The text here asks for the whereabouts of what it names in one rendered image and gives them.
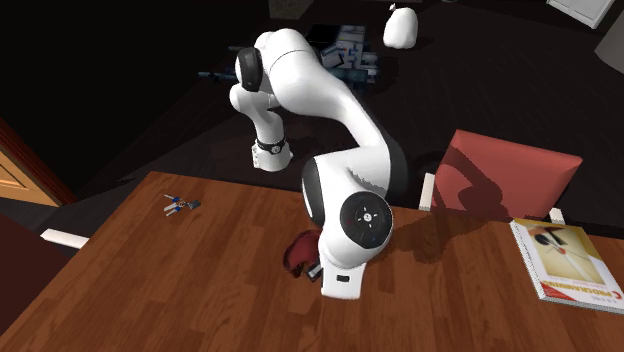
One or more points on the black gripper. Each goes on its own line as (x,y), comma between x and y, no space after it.
(314,272)

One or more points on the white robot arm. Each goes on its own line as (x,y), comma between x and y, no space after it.
(312,88)

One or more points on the dark red crumpled object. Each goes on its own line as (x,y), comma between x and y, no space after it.
(303,249)

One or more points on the brown wooden table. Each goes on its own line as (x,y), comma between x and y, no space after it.
(195,292)

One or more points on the bunch of keys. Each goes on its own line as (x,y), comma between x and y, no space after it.
(179,204)

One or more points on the pile of white blue boxes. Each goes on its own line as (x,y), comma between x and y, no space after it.
(348,48)

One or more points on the spiral bound yellow red book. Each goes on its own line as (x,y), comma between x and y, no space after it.
(565,263)

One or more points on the white sack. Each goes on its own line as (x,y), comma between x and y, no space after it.
(400,29)

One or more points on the orange wooden door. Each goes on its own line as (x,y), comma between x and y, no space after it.
(19,180)

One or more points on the white panelled door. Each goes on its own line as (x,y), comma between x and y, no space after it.
(582,10)

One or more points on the red chair with white frame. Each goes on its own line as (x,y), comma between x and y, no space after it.
(24,273)
(507,170)

